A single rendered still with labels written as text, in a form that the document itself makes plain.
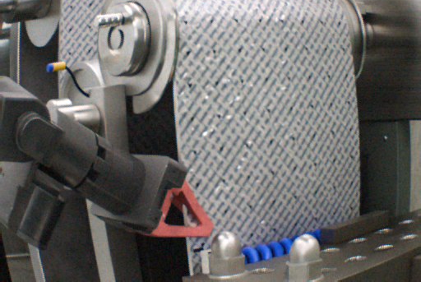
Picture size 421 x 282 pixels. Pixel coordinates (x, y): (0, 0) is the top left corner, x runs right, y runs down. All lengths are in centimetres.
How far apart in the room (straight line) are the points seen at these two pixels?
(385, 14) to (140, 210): 44
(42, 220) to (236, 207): 22
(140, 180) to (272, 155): 17
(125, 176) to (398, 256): 27
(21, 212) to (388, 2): 55
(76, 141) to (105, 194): 6
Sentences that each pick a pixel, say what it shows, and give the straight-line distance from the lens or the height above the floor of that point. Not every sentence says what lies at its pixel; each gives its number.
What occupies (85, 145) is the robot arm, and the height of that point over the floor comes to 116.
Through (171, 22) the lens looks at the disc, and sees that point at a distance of 89.
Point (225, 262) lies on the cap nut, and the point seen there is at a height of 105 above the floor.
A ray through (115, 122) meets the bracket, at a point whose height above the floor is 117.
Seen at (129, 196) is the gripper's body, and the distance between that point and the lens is 84.
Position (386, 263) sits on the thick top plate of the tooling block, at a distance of 82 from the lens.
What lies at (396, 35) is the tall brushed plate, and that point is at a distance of 112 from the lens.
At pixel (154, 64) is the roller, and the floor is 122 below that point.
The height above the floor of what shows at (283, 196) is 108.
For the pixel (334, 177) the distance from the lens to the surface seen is 103.
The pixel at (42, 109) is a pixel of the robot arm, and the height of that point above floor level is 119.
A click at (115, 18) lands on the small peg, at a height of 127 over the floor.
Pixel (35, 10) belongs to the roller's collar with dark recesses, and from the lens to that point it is 115.
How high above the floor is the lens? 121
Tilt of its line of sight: 3 degrees down
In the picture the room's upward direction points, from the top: 4 degrees counter-clockwise
